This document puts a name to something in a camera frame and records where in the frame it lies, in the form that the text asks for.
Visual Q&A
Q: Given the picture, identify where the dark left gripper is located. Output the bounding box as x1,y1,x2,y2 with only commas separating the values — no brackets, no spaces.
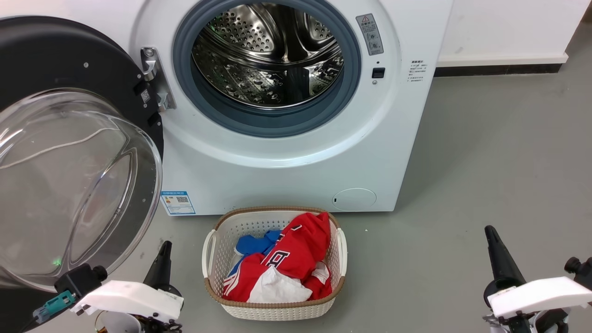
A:
95,241,185,333

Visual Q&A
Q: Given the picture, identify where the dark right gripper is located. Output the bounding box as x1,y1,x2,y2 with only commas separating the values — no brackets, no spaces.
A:
482,225,569,333

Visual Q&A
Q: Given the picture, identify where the black round glass washer door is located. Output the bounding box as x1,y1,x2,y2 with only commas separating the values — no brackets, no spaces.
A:
0,16,165,293

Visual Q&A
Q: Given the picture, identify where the white front-load washing machine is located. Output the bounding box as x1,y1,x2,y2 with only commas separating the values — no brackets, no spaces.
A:
0,0,455,216

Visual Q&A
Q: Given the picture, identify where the metal door hinge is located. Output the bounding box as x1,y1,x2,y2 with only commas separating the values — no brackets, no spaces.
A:
140,46,177,112

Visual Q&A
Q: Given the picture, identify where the blue energy label sticker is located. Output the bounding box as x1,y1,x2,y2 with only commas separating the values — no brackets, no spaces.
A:
160,190,196,216

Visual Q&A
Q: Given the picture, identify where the blue garment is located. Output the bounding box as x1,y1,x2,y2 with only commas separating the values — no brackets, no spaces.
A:
227,230,282,278

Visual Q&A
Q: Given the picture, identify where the white garment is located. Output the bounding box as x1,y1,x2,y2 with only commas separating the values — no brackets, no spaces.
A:
247,261,330,303

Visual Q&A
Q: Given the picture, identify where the white woven plastic laundry basket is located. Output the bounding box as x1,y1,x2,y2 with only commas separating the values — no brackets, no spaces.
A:
202,206,348,321

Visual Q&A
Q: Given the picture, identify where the red sports jersey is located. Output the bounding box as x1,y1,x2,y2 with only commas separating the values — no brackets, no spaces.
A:
222,212,333,302

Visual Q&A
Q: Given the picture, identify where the round white filter cover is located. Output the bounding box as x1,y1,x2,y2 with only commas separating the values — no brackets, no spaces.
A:
332,188,377,212

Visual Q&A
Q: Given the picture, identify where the small printed text sticker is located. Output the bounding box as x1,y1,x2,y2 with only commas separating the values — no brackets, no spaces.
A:
408,59,428,83

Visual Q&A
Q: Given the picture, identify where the perforated steel washer drum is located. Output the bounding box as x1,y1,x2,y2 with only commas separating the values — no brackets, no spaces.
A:
191,2,345,110

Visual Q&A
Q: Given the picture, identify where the grey warning label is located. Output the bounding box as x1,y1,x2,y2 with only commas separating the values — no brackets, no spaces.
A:
355,13,384,56

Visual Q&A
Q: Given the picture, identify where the teal cable connector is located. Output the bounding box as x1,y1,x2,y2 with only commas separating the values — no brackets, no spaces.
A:
32,291,75,324

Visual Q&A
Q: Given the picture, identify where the white floor cable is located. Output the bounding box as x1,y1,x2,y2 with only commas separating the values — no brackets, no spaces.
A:
0,128,114,168

